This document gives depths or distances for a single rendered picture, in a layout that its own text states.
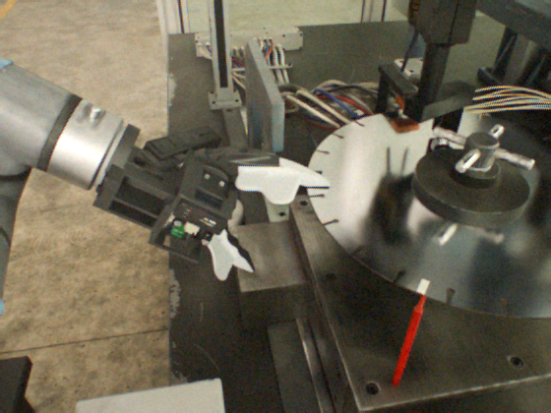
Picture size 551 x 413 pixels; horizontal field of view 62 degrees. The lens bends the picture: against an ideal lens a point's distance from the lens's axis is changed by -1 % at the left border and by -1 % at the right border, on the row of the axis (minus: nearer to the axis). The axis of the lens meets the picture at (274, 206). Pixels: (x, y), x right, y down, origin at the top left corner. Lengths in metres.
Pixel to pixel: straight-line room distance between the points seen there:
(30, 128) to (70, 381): 1.18
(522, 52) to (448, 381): 0.87
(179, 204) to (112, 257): 1.42
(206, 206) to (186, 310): 0.24
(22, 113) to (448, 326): 0.43
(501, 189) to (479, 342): 0.15
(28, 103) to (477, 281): 0.39
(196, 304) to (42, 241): 1.42
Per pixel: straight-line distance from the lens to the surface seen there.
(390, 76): 0.65
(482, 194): 0.48
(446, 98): 0.52
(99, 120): 0.43
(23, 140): 0.43
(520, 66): 1.20
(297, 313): 0.59
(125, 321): 1.61
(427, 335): 0.48
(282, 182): 0.44
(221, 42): 1.02
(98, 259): 1.84
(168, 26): 1.55
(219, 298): 0.63
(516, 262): 0.44
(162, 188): 0.42
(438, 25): 0.46
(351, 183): 0.48
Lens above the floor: 1.23
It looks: 39 degrees down
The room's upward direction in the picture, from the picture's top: straight up
